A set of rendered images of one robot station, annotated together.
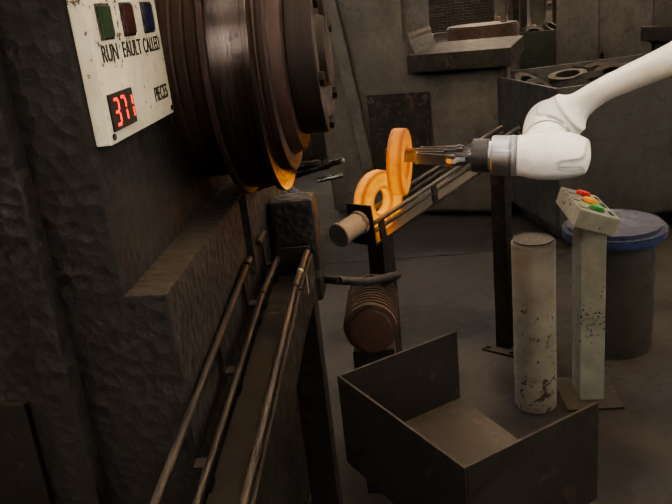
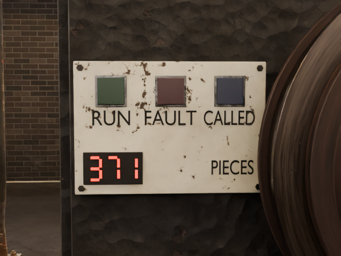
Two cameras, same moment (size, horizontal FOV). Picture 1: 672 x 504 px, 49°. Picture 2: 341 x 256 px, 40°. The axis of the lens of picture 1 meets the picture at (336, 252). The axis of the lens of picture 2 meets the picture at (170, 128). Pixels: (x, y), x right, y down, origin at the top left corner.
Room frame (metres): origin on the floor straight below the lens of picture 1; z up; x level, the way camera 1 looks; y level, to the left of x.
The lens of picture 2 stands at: (0.90, -0.39, 1.19)
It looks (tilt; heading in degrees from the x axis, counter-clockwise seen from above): 4 degrees down; 81
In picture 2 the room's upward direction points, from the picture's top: straight up
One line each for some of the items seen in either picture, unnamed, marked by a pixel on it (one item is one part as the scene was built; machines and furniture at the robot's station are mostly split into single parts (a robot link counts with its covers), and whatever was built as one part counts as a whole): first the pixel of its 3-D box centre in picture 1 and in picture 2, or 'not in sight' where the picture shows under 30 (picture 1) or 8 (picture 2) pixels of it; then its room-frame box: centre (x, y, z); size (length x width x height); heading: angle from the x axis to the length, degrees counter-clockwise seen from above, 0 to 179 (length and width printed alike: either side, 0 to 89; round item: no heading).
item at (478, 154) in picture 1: (469, 155); not in sight; (1.62, -0.32, 0.84); 0.09 x 0.08 x 0.07; 72
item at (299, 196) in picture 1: (296, 247); not in sight; (1.57, 0.09, 0.68); 0.11 x 0.08 x 0.24; 84
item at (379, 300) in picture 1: (379, 384); not in sight; (1.64, -0.07, 0.27); 0.22 x 0.13 x 0.53; 174
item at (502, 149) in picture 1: (502, 155); not in sight; (1.60, -0.39, 0.83); 0.09 x 0.06 x 0.09; 162
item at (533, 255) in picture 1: (534, 324); not in sight; (1.90, -0.54, 0.26); 0.12 x 0.12 x 0.52
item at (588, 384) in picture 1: (588, 299); not in sight; (1.93, -0.71, 0.31); 0.24 x 0.16 x 0.62; 174
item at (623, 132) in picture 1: (613, 139); not in sight; (3.62, -1.45, 0.39); 1.03 x 0.83 x 0.77; 99
